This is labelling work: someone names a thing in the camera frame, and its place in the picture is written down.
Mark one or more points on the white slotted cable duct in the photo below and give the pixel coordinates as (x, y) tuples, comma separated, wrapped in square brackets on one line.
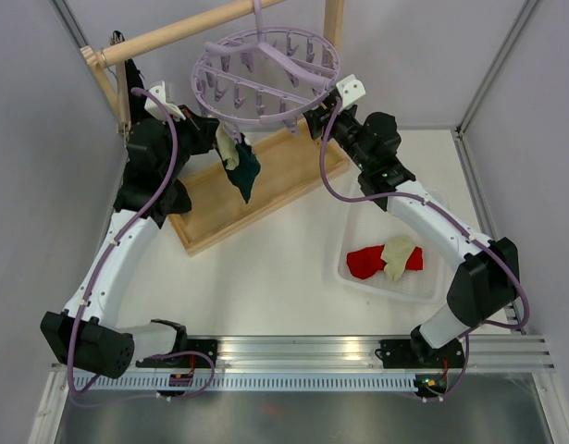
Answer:
[(261, 382)]

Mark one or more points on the wooden rack top rod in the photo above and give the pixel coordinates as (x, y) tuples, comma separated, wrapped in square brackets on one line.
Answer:
[(174, 32)]

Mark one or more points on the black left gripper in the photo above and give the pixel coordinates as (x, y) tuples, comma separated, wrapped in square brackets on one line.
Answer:
[(202, 129)]

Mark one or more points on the aluminium mounting rail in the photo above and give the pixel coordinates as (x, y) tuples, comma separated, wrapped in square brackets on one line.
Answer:
[(356, 354)]

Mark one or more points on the wooden rack right post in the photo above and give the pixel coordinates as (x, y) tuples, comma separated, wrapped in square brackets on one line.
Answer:
[(333, 22)]

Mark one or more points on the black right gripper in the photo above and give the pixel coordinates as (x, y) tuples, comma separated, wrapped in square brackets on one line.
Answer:
[(318, 117)]

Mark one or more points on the purple round clip hanger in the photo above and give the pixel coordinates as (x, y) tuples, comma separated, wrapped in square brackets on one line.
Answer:
[(265, 77)]

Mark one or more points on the cream sock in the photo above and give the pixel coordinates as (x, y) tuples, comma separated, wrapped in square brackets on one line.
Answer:
[(227, 149), (395, 255)]

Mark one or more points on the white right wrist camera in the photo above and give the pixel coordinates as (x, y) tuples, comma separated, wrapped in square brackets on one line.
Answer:
[(350, 90)]

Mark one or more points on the black shorts on hanger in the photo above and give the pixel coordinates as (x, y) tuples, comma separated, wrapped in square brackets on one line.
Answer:
[(149, 150)]

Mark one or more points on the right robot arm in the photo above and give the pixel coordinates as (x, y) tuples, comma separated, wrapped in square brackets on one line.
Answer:
[(485, 271)]

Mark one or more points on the wooden rack left post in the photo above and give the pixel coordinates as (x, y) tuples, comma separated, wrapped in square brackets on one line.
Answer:
[(104, 79)]

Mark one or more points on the wooden rack post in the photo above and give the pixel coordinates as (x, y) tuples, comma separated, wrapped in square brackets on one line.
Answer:
[(104, 79), (333, 22)]

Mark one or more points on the wooden rack base tray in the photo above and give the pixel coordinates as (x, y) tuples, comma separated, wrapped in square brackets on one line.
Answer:
[(289, 170)]

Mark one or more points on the green christmas sock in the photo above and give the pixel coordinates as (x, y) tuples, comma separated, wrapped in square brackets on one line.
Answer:
[(244, 176)]

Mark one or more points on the white plastic basket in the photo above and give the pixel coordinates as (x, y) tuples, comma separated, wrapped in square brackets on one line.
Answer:
[(366, 226)]

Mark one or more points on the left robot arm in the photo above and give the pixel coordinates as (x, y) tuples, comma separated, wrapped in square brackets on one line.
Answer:
[(85, 334)]

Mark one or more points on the red sock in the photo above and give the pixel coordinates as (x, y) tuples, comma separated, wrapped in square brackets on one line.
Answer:
[(365, 263)]

